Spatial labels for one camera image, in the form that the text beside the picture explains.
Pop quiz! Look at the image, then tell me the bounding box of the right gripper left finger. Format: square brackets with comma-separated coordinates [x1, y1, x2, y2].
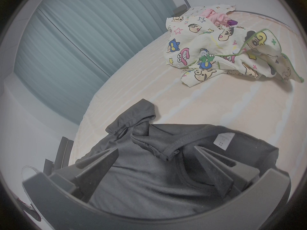
[49, 148, 119, 203]

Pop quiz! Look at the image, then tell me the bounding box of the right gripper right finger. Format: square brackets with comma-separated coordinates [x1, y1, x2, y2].
[194, 145, 260, 197]

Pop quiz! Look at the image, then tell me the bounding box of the black T-shirt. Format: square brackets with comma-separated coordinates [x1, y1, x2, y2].
[75, 99, 279, 221]

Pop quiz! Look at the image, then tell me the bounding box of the bed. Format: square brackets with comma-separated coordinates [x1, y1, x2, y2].
[69, 0, 305, 201]

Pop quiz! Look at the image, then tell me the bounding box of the black chest of drawers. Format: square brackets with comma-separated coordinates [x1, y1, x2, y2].
[54, 136, 74, 171]

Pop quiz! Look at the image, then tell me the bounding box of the round white-framed mirror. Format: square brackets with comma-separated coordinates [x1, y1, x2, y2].
[22, 165, 37, 177]

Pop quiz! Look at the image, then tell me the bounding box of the white printed garment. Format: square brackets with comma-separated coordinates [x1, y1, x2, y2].
[164, 9, 304, 88]

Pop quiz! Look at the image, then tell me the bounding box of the pink garment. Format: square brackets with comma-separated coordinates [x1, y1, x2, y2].
[200, 9, 231, 26]

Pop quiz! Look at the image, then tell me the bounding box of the white printed pillow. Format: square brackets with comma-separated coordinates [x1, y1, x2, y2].
[186, 4, 236, 16]

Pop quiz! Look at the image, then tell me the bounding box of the grey bedside table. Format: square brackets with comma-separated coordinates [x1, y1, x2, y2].
[173, 5, 189, 15]

